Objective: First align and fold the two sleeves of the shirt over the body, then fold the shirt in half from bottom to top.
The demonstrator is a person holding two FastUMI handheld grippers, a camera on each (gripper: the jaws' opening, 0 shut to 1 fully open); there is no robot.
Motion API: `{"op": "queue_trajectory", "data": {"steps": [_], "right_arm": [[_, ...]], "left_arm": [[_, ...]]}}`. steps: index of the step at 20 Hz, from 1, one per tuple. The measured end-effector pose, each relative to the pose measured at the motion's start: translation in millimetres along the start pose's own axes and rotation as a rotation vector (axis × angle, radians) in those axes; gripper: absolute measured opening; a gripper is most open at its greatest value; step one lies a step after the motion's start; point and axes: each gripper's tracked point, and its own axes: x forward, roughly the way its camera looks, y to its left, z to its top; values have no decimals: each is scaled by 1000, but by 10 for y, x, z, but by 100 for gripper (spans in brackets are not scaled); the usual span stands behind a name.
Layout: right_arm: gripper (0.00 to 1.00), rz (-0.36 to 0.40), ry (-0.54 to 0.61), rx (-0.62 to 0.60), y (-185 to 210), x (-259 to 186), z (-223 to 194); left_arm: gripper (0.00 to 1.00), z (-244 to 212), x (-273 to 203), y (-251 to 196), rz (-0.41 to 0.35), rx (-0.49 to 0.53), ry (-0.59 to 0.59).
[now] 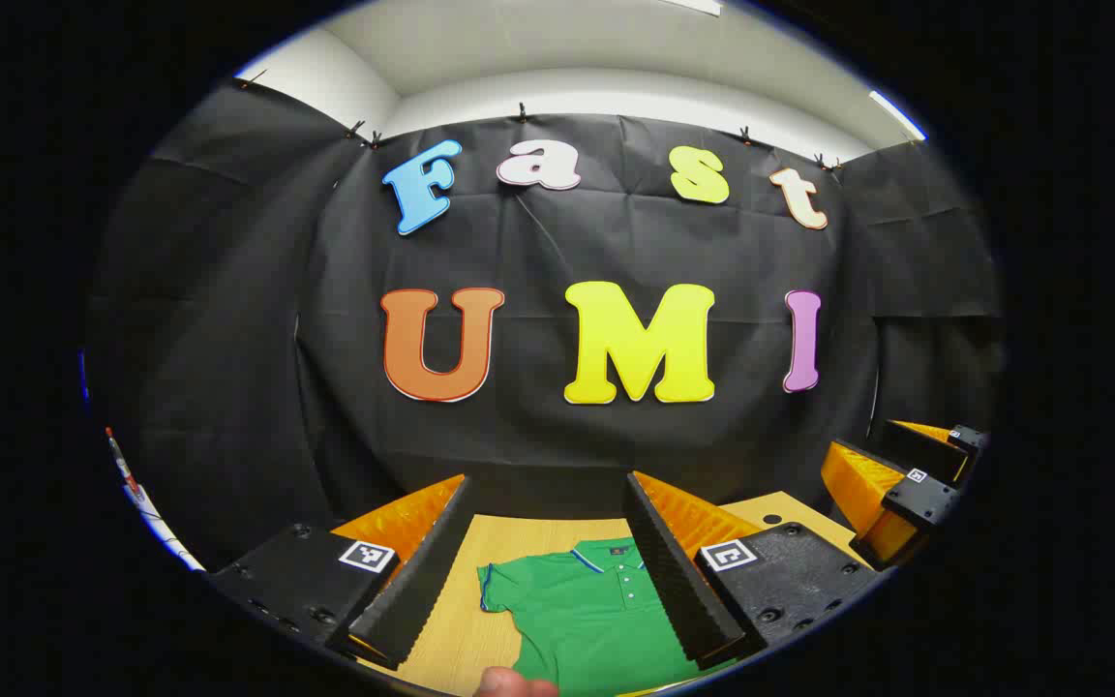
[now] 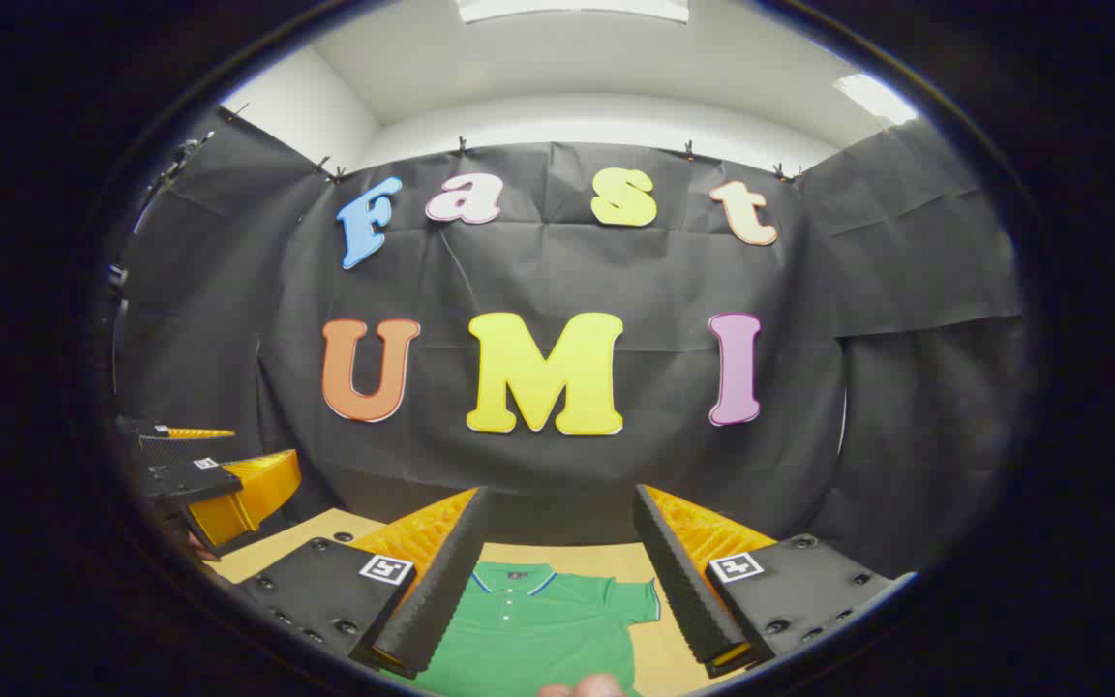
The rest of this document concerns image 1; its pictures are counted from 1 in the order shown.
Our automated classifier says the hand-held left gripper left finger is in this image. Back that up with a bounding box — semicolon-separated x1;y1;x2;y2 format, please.
207;472;477;671

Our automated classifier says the black backdrop cloth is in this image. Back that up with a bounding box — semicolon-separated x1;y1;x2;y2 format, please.
83;77;1006;572

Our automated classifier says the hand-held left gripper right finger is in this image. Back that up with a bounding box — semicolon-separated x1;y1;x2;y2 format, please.
623;470;883;672

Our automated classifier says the green T-shirt with blue trim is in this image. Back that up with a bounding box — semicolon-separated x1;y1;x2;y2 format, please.
477;535;728;696

